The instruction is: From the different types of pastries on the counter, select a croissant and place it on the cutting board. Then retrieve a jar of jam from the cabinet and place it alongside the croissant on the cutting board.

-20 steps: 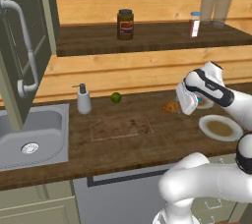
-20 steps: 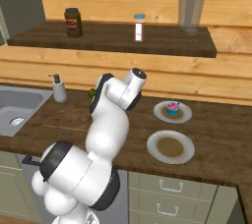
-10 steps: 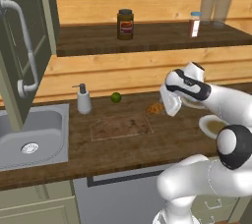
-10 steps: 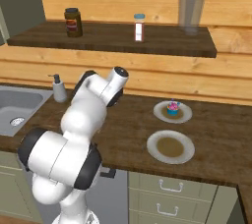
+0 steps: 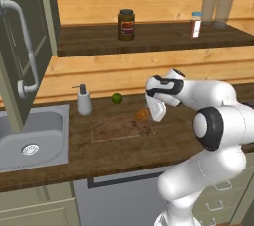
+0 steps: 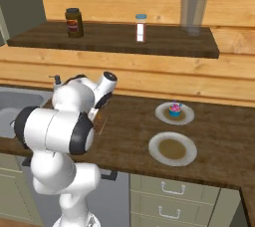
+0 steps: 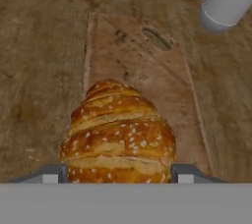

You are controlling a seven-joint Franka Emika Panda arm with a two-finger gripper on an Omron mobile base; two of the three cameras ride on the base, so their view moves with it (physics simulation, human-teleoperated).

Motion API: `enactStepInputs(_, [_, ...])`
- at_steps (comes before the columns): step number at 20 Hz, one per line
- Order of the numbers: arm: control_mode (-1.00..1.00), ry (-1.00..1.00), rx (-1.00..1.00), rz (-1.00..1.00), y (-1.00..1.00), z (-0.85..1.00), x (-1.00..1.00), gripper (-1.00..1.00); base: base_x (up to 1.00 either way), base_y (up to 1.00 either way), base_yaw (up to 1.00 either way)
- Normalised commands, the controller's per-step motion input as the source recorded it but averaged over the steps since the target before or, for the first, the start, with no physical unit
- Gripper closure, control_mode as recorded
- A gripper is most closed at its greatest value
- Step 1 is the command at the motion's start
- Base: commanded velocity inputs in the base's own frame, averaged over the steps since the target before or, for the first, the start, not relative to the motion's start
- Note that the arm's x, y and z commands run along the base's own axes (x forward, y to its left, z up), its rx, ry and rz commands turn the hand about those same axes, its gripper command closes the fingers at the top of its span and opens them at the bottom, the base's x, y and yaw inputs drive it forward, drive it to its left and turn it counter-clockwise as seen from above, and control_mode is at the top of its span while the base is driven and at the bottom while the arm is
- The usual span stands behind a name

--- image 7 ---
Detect grey tap spout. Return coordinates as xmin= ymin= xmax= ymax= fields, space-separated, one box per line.
xmin=199 ymin=0 xmax=252 ymax=34

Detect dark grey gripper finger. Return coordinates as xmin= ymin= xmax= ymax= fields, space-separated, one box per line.
xmin=9 ymin=163 xmax=69 ymax=185

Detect brown wooden cutting board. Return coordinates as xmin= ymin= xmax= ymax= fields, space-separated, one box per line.
xmin=82 ymin=12 xmax=213 ymax=177

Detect golden brown seeded croissant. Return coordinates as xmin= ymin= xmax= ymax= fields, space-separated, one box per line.
xmin=58 ymin=78 xmax=177 ymax=185

